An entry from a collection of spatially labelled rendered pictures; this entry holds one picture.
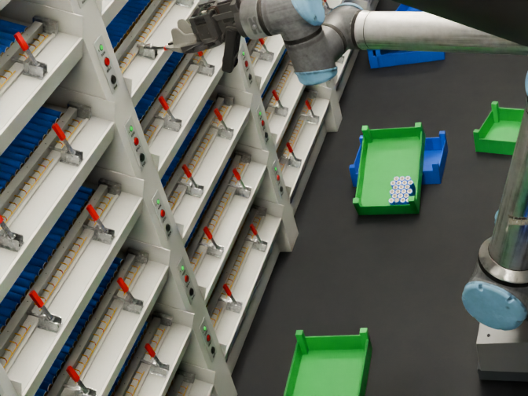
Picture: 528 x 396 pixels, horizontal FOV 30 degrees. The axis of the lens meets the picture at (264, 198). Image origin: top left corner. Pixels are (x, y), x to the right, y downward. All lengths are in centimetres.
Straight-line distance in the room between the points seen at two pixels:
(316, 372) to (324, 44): 97
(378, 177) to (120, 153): 132
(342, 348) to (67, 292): 100
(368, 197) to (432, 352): 73
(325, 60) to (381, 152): 120
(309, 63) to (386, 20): 20
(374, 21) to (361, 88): 173
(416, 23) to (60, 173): 82
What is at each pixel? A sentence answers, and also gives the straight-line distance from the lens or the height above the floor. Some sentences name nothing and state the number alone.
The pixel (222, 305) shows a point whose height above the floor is 16.
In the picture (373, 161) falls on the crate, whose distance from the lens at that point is 333.
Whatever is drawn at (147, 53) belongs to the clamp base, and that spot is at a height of 96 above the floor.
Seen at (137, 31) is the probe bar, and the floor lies 99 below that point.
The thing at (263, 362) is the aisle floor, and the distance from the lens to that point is 280.
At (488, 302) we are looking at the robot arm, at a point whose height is 37.
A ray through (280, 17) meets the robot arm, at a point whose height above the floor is 104.
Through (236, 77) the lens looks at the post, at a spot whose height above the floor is 64.
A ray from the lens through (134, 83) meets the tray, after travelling 225.
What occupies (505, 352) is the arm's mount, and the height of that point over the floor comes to 13.
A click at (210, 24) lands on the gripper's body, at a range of 221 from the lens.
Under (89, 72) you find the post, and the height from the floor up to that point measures 106.
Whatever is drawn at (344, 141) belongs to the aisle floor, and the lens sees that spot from 363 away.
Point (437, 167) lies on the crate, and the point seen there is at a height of 7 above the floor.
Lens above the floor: 190
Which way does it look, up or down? 34 degrees down
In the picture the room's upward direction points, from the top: 16 degrees counter-clockwise
